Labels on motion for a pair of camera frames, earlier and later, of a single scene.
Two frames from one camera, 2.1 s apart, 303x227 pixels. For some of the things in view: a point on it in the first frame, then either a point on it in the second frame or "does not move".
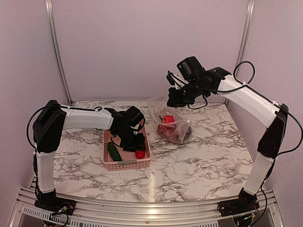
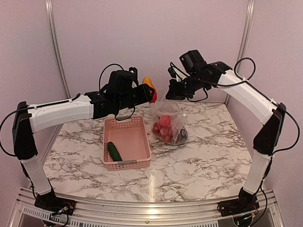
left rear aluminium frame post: x=52 y=22 does not move
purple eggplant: x=188 y=134 -> x=182 y=136
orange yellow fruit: x=140 y=154 -> x=147 y=80
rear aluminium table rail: x=143 y=101 does not move
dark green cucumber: x=114 y=154 does not move
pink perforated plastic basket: x=129 y=161 does not move
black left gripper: x=139 y=144 -> x=146 y=95
